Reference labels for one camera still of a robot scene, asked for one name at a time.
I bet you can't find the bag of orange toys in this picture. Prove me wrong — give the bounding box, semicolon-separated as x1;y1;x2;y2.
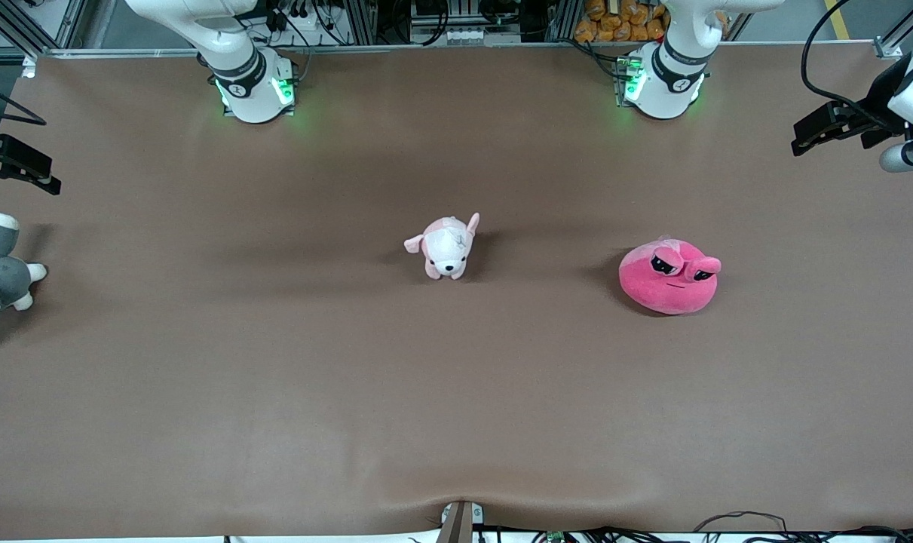
574;0;669;44

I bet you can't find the hot pink blob plush toy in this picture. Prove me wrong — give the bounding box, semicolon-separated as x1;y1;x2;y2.
618;235;723;317

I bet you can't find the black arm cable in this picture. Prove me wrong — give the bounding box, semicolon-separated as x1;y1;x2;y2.
0;75;48;127
800;0;890;126

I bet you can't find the pale pink dog plush toy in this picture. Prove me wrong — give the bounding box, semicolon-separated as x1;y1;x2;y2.
403;212;482;282

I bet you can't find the aluminium table edge rail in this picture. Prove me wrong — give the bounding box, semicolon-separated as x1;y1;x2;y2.
0;39;879;60

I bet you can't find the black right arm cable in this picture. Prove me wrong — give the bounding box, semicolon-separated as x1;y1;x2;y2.
0;75;48;127

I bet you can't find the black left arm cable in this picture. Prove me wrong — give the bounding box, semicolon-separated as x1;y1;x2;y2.
800;0;890;126

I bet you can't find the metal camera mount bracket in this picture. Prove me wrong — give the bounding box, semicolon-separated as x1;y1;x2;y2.
437;501;485;543

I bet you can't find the grey white husky plush toy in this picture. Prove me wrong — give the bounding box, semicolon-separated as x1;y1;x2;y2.
0;212;49;341

